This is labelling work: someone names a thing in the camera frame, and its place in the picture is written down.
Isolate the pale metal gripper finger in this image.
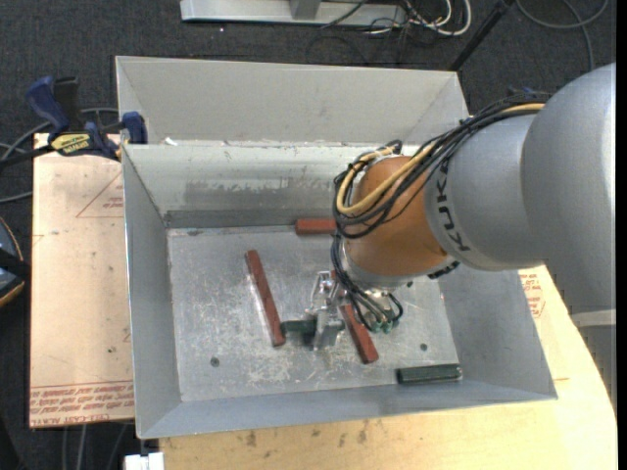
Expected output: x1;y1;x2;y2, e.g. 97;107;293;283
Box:
311;310;345;353
311;270;341;315

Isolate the dark green flat block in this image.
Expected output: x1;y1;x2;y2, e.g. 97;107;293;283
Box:
395;363;463;386
279;319;345;346

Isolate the red-brown flat block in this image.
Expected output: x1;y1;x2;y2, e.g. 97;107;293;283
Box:
244;249;287;349
294;217;339;237
338;303;380;366

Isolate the grey metal bin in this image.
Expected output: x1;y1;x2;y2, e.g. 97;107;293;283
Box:
115;55;558;441

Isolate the brown cardboard board, red print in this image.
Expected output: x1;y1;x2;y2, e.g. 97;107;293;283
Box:
28;132;548;430

